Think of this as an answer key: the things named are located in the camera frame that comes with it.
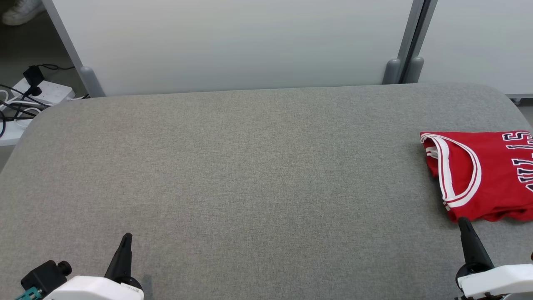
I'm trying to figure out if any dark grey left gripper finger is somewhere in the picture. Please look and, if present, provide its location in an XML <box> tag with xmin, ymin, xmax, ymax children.
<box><xmin>104</xmin><ymin>233</ymin><xmax>134</xmax><ymax>280</ymax></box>

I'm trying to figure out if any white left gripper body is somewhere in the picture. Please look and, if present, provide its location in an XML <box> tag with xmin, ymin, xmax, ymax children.
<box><xmin>43</xmin><ymin>275</ymin><xmax>144</xmax><ymax>300</ymax></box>

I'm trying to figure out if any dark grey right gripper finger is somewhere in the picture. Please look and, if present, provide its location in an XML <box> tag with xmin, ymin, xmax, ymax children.
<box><xmin>456</xmin><ymin>217</ymin><xmax>495</xmax><ymax>279</ymax></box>

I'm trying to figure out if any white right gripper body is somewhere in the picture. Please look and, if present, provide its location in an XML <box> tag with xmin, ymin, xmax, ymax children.
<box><xmin>457</xmin><ymin>264</ymin><xmax>533</xmax><ymax>299</ymax></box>

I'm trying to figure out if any red shirt with white sleeves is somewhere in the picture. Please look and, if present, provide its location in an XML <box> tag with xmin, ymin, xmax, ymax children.
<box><xmin>420</xmin><ymin>130</ymin><xmax>533</xmax><ymax>223</ymax></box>

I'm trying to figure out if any white power strip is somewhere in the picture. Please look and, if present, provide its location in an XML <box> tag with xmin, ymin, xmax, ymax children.
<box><xmin>12</xmin><ymin>79</ymin><xmax>76</xmax><ymax>105</ymax></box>

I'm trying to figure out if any black plug adapter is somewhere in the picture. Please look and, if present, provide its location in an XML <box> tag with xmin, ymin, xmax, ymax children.
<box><xmin>23</xmin><ymin>65</ymin><xmax>45</xmax><ymax>97</ymax></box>

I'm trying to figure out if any white partition panel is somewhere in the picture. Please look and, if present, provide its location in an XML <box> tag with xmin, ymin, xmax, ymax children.
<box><xmin>50</xmin><ymin>0</ymin><xmax>415</xmax><ymax>97</ymax></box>
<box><xmin>418</xmin><ymin>0</ymin><xmax>533</xmax><ymax>98</ymax></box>

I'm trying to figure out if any white sneaker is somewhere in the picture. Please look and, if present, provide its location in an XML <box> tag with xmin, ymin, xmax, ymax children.
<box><xmin>1</xmin><ymin>0</ymin><xmax>45</xmax><ymax>26</ymax></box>

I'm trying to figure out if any black cable with teal connector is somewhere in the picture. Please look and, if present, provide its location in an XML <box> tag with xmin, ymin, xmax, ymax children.
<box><xmin>15</xmin><ymin>287</ymin><xmax>43</xmax><ymax>300</ymax></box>

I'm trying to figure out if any grey partition post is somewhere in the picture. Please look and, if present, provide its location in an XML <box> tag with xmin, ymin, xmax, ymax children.
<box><xmin>402</xmin><ymin>0</ymin><xmax>438</xmax><ymax>84</ymax></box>
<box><xmin>42</xmin><ymin>0</ymin><xmax>105</xmax><ymax>98</ymax></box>
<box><xmin>382</xmin><ymin>0</ymin><xmax>426</xmax><ymax>85</ymax></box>

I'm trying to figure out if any black floor cable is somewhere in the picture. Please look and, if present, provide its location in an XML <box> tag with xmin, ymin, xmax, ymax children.
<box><xmin>0</xmin><ymin>83</ymin><xmax>50</xmax><ymax>138</ymax></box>

